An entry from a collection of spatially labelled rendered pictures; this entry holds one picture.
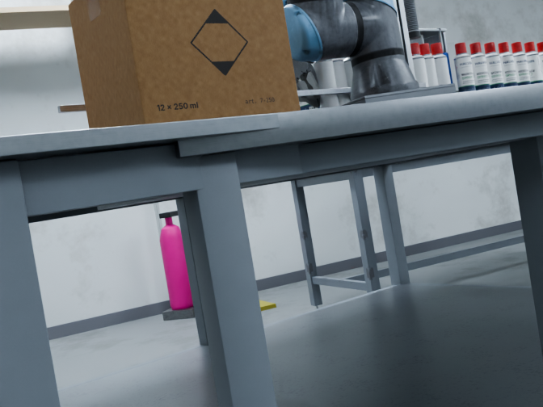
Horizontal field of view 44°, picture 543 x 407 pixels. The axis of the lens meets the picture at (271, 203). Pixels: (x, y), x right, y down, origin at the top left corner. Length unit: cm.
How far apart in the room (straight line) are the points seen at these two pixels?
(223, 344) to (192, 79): 44
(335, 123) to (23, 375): 49
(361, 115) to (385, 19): 58
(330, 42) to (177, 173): 67
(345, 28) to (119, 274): 348
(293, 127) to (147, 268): 389
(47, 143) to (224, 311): 30
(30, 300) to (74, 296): 390
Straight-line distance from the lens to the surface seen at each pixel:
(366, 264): 329
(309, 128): 89
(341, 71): 184
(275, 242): 505
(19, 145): 72
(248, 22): 118
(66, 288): 463
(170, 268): 439
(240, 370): 88
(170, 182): 83
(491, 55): 235
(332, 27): 142
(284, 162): 92
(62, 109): 140
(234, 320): 87
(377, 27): 148
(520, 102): 112
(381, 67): 147
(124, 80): 110
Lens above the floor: 74
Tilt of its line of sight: 1 degrees down
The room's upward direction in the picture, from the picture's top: 9 degrees counter-clockwise
